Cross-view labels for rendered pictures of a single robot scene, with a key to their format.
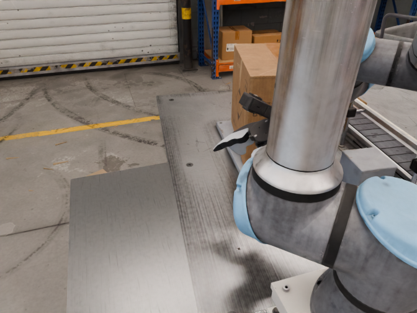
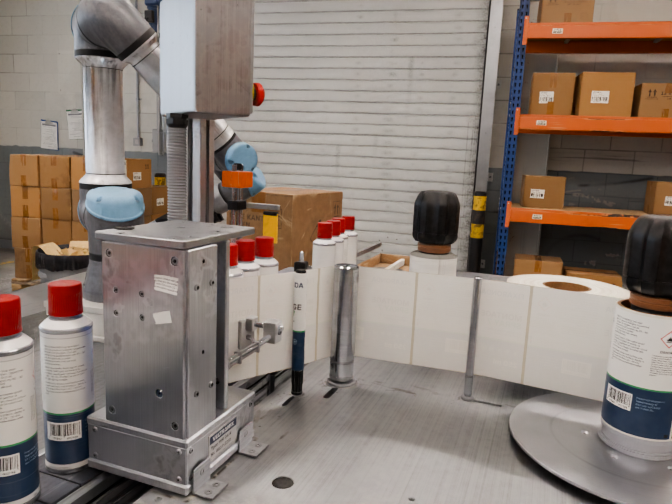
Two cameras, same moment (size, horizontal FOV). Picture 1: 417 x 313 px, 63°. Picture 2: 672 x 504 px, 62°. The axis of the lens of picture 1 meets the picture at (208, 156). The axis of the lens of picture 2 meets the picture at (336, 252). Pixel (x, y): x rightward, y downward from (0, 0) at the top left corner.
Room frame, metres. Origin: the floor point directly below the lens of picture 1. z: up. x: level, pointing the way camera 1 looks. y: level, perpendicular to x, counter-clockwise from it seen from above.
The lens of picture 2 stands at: (-0.46, -1.29, 1.23)
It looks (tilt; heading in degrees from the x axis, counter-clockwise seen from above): 10 degrees down; 32
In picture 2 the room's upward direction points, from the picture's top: 3 degrees clockwise
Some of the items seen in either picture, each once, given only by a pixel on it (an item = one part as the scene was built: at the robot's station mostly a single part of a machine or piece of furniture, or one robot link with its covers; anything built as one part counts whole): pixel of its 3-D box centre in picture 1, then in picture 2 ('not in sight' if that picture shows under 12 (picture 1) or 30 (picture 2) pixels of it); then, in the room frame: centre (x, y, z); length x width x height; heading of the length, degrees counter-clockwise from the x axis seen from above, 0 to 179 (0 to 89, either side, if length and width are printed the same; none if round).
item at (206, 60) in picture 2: not in sight; (205, 57); (0.23, -0.58, 1.38); 0.17 x 0.10 x 0.19; 66
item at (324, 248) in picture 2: not in sight; (323, 267); (0.58, -0.61, 0.98); 0.05 x 0.05 x 0.20
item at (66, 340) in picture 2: not in sight; (68, 374); (-0.12, -0.74, 0.98); 0.05 x 0.05 x 0.20
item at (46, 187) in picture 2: not in sight; (99, 221); (2.60, 3.13, 0.57); 1.20 x 0.85 x 1.14; 20
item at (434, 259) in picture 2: not in sight; (432, 272); (0.49, -0.90, 1.03); 0.09 x 0.09 x 0.30
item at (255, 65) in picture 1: (278, 102); (285, 232); (0.96, -0.21, 0.99); 0.30 x 0.24 x 0.27; 4
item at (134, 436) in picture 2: not in sight; (176, 345); (-0.04, -0.82, 1.01); 0.14 x 0.13 x 0.26; 11
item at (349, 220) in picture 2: not in sight; (346, 256); (0.75, -0.56, 0.98); 0.05 x 0.05 x 0.20
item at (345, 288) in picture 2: not in sight; (343, 324); (0.26, -0.86, 0.97); 0.05 x 0.05 x 0.19
